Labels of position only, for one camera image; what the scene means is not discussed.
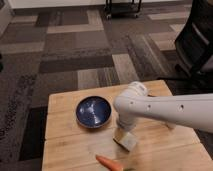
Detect orange carrot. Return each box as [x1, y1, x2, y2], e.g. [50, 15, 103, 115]
[95, 155, 132, 171]

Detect black office chair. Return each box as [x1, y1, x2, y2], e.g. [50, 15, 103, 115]
[166, 0, 213, 91]

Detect black wheeled cart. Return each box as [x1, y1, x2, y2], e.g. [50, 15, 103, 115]
[104, 0, 142, 19]

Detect white sponge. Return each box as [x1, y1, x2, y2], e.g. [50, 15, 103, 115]
[113, 129, 137, 151]

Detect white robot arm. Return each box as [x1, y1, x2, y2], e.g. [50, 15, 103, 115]
[113, 82, 213, 133]

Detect dark blue bowl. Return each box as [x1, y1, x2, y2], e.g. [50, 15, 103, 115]
[75, 96, 112, 129]

